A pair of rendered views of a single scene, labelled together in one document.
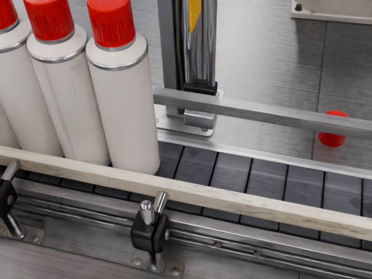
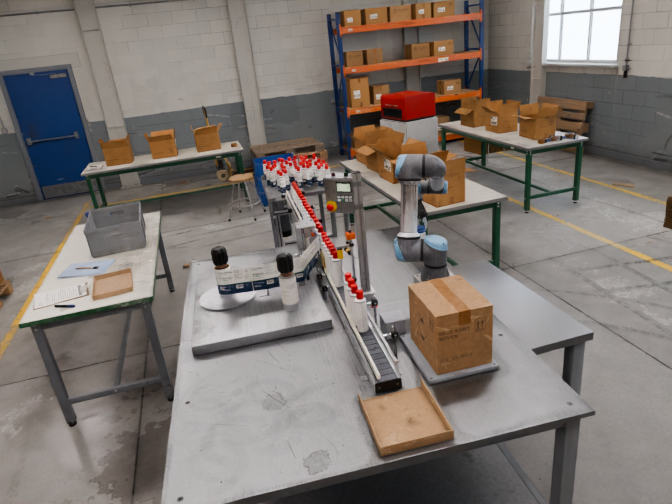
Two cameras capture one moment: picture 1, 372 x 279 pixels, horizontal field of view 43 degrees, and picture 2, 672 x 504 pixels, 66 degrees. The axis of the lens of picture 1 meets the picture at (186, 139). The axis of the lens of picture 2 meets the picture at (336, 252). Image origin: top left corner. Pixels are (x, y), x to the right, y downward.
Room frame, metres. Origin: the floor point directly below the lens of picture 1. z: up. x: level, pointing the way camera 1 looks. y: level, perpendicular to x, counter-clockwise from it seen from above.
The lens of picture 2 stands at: (-0.81, -2.23, 2.14)
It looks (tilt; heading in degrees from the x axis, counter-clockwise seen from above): 23 degrees down; 64
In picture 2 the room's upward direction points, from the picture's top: 6 degrees counter-clockwise
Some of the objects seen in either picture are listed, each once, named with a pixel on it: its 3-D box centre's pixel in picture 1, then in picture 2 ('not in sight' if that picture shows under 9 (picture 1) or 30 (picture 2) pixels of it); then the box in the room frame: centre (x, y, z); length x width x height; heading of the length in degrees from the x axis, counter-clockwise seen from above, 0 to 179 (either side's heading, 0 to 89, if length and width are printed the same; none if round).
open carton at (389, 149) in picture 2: not in sight; (396, 159); (2.02, 1.95, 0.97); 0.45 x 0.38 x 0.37; 171
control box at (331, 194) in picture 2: not in sight; (343, 193); (0.41, 0.08, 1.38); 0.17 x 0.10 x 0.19; 129
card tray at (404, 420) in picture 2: not in sight; (403, 414); (0.02, -0.96, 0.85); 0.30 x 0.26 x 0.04; 74
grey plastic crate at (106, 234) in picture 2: not in sight; (117, 228); (-0.60, 2.07, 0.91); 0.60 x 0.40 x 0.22; 81
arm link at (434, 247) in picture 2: not in sight; (434, 249); (0.71, -0.28, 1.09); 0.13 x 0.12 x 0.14; 140
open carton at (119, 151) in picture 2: not in sight; (116, 150); (-0.14, 5.75, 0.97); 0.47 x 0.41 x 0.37; 74
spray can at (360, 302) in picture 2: not in sight; (361, 311); (0.18, -0.42, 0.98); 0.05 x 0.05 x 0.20
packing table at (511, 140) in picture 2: not in sight; (502, 159); (4.31, 2.82, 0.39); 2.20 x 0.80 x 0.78; 78
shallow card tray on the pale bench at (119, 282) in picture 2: not in sight; (113, 283); (-0.76, 1.16, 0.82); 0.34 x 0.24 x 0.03; 83
